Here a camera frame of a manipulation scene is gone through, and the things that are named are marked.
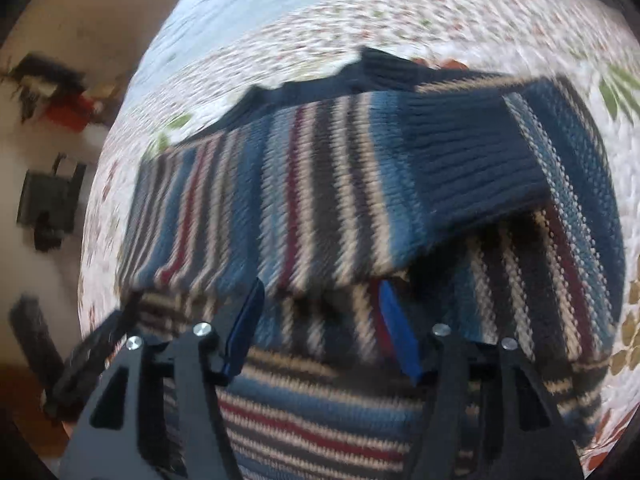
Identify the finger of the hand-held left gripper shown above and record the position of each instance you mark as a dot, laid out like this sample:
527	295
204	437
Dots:
95	355
37	335

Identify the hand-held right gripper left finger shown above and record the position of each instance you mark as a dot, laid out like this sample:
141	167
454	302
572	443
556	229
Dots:
246	319

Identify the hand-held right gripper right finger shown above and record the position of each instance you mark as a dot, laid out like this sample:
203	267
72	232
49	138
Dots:
400	330

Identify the striped knit sweater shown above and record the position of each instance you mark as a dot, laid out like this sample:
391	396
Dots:
320	195

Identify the black crate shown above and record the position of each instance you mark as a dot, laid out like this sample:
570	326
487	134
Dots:
47	200

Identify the red box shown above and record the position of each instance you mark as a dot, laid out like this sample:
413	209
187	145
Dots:
67	110

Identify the floral quilted bedspread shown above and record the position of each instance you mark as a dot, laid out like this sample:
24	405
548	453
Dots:
450	20

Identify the pale blue bed sheet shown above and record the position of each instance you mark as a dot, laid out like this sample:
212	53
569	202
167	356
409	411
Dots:
300	0

